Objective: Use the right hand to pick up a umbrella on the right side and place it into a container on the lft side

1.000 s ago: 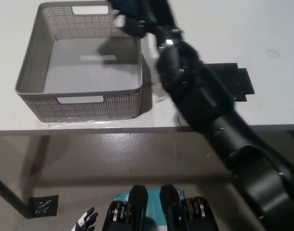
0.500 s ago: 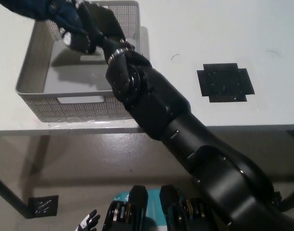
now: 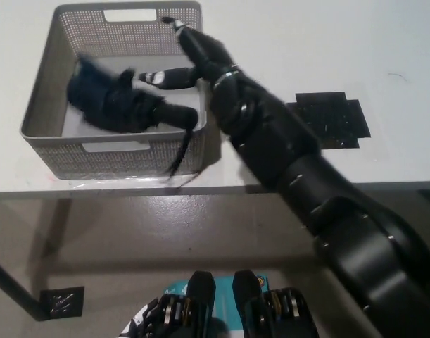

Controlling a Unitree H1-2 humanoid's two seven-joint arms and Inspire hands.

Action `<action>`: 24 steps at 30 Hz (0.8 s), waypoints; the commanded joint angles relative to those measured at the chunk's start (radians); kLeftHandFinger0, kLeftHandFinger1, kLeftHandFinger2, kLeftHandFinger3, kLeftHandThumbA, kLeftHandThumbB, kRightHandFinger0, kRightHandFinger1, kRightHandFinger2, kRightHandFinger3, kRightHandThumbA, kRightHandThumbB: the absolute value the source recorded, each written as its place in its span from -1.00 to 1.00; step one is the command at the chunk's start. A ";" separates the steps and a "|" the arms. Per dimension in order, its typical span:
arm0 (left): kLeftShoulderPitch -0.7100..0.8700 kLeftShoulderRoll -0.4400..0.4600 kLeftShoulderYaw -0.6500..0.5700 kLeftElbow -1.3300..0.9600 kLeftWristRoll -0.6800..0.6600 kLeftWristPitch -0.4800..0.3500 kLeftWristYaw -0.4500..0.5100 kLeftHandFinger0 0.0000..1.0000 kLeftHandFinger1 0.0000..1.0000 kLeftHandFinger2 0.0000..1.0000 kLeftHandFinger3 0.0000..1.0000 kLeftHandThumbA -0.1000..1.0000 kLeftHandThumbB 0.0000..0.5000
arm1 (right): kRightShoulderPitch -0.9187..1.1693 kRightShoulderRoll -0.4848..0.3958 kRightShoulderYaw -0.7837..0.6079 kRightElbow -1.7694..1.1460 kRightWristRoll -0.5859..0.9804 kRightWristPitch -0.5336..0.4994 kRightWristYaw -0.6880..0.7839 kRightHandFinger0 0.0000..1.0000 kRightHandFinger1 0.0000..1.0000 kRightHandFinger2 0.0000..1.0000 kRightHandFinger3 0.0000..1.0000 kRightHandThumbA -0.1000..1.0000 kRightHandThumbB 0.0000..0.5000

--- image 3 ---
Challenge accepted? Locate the left black robot body block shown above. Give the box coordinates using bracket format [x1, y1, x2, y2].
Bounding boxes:
[149, 270, 216, 338]

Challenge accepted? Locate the black robot body block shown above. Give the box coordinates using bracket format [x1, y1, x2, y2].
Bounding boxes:
[232, 269, 320, 338]
[149, 270, 216, 338]

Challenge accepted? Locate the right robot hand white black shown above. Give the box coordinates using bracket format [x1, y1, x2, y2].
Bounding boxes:
[138, 15, 244, 92]

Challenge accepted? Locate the black floor tape patch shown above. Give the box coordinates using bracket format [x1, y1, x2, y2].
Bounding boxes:
[39, 285, 86, 321]

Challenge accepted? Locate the black metal table leg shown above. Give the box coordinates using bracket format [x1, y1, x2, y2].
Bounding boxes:
[0, 251, 49, 321]

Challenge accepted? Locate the black tape patch on table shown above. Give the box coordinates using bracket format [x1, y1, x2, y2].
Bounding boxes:
[284, 92, 372, 149]

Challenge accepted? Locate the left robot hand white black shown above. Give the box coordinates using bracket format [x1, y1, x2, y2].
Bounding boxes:
[117, 297, 163, 338]

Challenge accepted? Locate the navy umbrella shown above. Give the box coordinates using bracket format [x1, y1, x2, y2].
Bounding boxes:
[66, 52, 201, 185]

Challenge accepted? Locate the right black robot body block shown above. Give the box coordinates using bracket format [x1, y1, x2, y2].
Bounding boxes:
[232, 269, 320, 338]

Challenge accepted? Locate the grey perforated plastic basket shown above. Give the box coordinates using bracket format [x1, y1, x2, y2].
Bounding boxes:
[18, 1, 209, 182]

